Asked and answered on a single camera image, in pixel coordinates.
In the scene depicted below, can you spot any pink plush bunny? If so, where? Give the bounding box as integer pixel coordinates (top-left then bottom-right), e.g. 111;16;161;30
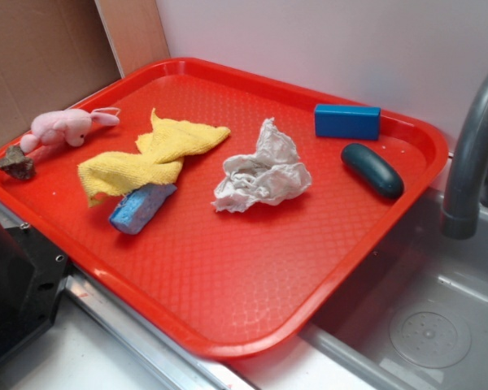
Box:
20;107;121;154

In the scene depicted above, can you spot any brown cardboard panel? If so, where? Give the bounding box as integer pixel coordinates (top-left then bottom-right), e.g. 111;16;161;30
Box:
0;1;170;146

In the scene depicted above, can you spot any blue sponge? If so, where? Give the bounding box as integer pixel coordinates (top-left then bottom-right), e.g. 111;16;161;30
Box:
109;184;177;235

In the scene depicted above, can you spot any crumpled white paper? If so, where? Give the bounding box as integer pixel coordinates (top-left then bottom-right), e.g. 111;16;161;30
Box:
212;118;312;213

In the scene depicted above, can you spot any red plastic tray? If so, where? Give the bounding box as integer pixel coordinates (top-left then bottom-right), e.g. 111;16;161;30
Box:
0;58;448;360

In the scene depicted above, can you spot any yellow cloth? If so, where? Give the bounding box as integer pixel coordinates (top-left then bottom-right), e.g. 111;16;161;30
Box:
77;112;230;207

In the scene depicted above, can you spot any dark green oval case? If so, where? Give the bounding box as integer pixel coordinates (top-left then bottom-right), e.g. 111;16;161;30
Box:
341;143;404;199

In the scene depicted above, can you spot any grey faucet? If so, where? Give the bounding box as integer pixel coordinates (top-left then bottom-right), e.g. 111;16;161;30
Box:
440;75;488;240

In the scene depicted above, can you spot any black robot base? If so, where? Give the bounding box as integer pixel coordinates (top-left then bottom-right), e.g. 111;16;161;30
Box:
0;223;69;364

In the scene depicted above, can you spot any grey brown rock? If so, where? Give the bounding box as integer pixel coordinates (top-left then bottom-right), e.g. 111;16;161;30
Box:
0;145;36;180

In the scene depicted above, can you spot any grey plastic sink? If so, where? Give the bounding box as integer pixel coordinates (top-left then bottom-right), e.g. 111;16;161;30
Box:
301;190;488;389

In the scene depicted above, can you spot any blue rectangular block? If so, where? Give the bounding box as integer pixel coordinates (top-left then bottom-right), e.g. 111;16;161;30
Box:
314;104;381;141

